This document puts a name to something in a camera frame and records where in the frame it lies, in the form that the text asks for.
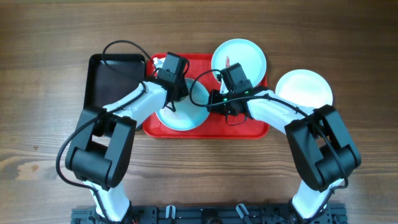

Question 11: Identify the black tray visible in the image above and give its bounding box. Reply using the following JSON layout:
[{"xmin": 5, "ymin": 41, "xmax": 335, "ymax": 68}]
[{"xmin": 83, "ymin": 54, "xmax": 146, "ymax": 108}]

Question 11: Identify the white plate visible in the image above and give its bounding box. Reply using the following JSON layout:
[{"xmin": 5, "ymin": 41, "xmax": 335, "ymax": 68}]
[{"xmin": 275, "ymin": 69, "xmax": 333, "ymax": 108}]

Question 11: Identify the red tray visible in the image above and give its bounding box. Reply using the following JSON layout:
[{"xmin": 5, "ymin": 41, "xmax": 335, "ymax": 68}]
[{"xmin": 143, "ymin": 53, "xmax": 270, "ymax": 139}]

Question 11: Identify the light blue plate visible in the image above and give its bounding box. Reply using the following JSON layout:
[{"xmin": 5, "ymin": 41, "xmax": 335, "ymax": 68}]
[
  {"xmin": 211, "ymin": 39, "xmax": 267, "ymax": 87},
  {"xmin": 155, "ymin": 82, "xmax": 210, "ymax": 131}
]

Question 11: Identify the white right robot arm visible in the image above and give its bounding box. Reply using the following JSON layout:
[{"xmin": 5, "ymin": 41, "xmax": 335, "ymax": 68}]
[{"xmin": 206, "ymin": 86, "xmax": 361, "ymax": 223}]

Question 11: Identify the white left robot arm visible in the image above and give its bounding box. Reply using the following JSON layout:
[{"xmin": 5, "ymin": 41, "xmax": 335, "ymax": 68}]
[{"xmin": 56, "ymin": 65, "xmax": 188, "ymax": 223}]

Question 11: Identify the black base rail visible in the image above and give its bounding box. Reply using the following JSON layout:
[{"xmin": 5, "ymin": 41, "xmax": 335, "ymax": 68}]
[{"xmin": 70, "ymin": 203, "xmax": 348, "ymax": 224}]

